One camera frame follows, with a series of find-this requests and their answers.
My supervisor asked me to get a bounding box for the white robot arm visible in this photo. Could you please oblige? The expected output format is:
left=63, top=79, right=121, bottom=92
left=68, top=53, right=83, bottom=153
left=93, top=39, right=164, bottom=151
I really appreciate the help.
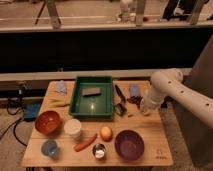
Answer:
left=140, top=68, right=213, bottom=129

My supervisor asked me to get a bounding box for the bunch of dark grapes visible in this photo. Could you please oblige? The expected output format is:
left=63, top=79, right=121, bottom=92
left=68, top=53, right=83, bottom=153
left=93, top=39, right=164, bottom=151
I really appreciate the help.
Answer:
left=127, top=96, right=142, bottom=107

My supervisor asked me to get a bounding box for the blue cloth right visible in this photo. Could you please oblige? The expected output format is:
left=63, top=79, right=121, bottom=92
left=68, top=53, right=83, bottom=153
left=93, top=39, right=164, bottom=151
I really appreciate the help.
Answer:
left=129, top=84, right=140, bottom=97

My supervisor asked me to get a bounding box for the blue cloth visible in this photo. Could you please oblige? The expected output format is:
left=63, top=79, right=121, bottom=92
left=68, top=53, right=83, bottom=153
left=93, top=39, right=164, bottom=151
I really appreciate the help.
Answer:
left=129, top=84, right=140, bottom=97
left=55, top=80, right=67, bottom=95

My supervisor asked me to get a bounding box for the dark metal clip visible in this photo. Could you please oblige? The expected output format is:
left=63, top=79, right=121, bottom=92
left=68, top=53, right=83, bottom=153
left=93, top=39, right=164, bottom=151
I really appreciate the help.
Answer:
left=115, top=103, right=127, bottom=116

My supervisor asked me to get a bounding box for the purple bowl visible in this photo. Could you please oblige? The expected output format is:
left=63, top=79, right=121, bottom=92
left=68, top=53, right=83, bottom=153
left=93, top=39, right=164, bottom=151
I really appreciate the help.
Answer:
left=114, top=130, right=145, bottom=161

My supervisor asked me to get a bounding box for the yellow apple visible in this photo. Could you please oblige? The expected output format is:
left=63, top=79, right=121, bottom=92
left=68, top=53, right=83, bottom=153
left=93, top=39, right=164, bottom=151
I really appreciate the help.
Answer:
left=100, top=127, right=113, bottom=141

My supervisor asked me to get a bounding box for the green plastic tray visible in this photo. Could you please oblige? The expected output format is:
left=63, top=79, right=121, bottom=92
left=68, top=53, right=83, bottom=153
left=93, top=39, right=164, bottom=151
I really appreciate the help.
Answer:
left=69, top=76, right=114, bottom=120

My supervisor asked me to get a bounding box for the dark sponge block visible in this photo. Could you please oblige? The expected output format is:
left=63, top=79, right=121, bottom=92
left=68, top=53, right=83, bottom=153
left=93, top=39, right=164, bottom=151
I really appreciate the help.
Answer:
left=82, top=88, right=101, bottom=97

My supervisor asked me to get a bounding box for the small metal cup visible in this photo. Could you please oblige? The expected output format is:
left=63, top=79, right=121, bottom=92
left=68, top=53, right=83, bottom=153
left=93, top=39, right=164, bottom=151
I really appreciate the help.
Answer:
left=92, top=143, right=106, bottom=159

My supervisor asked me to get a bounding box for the white cup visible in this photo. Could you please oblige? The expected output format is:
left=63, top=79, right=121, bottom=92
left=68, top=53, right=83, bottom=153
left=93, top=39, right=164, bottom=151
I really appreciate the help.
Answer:
left=64, top=119, right=82, bottom=139

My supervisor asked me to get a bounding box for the orange carrot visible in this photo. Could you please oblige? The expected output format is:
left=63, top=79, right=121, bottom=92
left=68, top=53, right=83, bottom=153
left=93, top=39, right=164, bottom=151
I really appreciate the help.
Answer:
left=74, top=134, right=97, bottom=152

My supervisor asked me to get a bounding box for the blue cloth left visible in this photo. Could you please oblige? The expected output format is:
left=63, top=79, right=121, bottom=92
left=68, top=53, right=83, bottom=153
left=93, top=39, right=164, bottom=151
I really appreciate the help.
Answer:
left=55, top=80, right=67, bottom=95

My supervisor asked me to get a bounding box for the yellow banana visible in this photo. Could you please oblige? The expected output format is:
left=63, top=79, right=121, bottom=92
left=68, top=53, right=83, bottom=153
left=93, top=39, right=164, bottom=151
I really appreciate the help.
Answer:
left=49, top=99, right=69, bottom=108

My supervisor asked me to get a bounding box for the orange bowl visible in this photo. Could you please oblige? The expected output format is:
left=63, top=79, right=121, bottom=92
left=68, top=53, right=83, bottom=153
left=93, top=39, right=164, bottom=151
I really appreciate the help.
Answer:
left=35, top=110, right=62, bottom=135

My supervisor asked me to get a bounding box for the blue cup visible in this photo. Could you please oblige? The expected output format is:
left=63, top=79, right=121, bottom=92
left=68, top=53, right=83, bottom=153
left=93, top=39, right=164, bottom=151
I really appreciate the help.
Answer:
left=41, top=140, right=58, bottom=158

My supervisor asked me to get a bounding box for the blue box on floor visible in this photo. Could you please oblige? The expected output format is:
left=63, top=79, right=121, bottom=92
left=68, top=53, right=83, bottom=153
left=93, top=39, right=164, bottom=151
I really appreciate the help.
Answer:
left=23, top=104, right=40, bottom=121

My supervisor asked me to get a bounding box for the black floor cable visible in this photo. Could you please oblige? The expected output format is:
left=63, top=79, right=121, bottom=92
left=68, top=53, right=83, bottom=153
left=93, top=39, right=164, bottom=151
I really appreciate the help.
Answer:
left=0, top=96, right=28, bottom=148

